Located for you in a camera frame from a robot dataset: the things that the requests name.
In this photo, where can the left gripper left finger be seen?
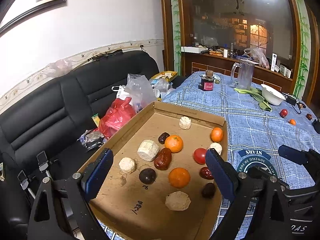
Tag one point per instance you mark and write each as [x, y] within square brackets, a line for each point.
[95, 173]

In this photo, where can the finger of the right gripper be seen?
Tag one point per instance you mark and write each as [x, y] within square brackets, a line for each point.
[291, 154]

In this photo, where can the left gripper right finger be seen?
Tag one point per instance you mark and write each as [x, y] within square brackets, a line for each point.
[224, 174]

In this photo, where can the dark red jujube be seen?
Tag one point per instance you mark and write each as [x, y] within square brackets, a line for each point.
[206, 173]

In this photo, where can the red tomato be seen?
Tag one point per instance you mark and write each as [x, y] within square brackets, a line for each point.
[283, 113]
[199, 155]

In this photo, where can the orange mandarin front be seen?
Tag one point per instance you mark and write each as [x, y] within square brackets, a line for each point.
[216, 134]

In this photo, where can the white corn piece front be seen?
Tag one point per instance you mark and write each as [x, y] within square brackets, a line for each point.
[177, 201]

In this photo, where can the dark plum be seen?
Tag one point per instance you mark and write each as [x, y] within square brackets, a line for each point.
[147, 176]

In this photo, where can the white corn piece large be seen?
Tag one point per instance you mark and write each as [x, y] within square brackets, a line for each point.
[148, 150]

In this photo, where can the large red jujube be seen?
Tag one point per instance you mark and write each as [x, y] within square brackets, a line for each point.
[163, 159]

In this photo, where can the small dark jujube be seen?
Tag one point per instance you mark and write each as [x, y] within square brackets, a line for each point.
[162, 138]

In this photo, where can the dark jujube front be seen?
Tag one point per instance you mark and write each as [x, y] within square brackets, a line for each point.
[208, 191]

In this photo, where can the small orange mandarin far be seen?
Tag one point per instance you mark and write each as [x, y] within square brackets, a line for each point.
[292, 121]

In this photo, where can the blue plaid tablecloth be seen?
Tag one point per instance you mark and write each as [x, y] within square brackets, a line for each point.
[251, 136]

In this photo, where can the black power adapter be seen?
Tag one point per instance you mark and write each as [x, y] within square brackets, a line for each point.
[291, 99]

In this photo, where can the white bowl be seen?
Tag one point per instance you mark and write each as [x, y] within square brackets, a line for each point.
[271, 95]

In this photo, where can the red plastic bag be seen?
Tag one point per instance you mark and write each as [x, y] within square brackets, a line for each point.
[119, 113]

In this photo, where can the black leather sofa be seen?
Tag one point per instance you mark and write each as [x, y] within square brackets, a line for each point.
[51, 119]

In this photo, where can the green leafy vegetable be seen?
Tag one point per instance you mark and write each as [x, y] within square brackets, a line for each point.
[256, 94]

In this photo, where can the dark jar pink label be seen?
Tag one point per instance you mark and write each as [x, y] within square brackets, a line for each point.
[207, 81]

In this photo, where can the clear plastic bag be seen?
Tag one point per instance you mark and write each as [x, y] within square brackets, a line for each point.
[138, 89]

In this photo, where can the clear glass pitcher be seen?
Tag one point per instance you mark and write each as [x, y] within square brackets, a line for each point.
[242, 74]

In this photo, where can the white tall box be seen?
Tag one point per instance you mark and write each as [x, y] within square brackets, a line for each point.
[273, 62]

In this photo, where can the plastic bag on counter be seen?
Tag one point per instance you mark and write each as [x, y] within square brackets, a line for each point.
[258, 55]

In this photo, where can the yellow snack box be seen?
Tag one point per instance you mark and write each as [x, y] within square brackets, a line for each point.
[167, 75]

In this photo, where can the white flat box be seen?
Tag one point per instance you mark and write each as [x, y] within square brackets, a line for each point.
[195, 50]

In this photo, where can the framed wall picture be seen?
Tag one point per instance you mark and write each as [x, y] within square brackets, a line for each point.
[14, 12]

